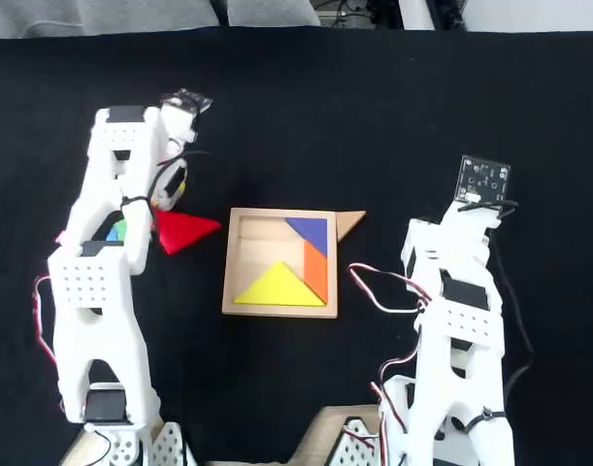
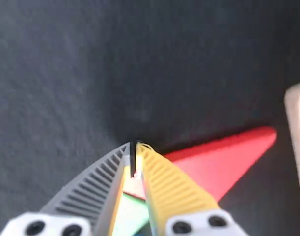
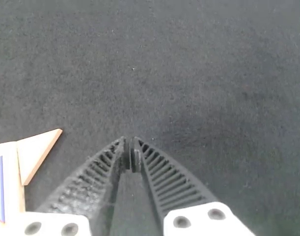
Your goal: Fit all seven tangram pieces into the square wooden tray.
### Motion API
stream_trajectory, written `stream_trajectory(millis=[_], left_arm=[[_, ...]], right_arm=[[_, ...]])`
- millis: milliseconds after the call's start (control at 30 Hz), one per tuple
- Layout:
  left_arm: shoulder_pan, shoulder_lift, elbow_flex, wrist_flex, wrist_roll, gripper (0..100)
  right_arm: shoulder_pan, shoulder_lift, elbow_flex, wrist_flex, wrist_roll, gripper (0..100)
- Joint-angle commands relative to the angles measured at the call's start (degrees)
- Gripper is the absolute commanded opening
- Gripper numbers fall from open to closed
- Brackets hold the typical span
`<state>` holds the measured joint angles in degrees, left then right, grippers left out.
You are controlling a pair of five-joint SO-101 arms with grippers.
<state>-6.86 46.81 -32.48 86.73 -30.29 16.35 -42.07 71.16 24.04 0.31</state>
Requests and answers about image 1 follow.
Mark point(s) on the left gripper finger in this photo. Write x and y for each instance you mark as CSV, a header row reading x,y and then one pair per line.
x,y
171,187

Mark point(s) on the purple triangle tangram piece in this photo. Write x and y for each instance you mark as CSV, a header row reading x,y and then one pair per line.
x,y
313,232

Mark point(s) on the blue tangram piece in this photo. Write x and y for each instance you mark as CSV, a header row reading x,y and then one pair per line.
x,y
113,235

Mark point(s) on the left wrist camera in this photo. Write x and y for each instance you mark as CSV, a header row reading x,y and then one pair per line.
x,y
189,100

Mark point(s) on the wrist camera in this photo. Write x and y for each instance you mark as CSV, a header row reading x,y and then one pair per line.
x,y
189,100
484,178

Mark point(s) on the green tangram piece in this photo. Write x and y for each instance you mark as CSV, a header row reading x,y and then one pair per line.
x,y
120,229

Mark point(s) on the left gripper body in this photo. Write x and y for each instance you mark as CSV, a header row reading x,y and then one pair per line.
x,y
178,125

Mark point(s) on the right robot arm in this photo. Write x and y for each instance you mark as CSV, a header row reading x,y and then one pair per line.
x,y
458,340

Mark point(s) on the red triangle tangram piece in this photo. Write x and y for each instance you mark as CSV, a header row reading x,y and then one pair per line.
x,y
184,230

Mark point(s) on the orange parallelogram tangram piece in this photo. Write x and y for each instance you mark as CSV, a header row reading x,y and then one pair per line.
x,y
317,272

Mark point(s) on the square wooden tray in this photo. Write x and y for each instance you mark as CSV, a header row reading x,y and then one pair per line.
x,y
250,242

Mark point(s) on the yellow triangle tangram piece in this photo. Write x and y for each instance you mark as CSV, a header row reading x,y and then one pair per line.
x,y
279,290

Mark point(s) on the natural wood triangle tangram piece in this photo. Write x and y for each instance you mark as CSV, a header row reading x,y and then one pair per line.
x,y
347,222

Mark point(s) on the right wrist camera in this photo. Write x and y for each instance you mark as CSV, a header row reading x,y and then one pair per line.
x,y
484,178

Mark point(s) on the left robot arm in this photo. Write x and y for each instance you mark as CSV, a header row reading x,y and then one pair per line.
x,y
97,310

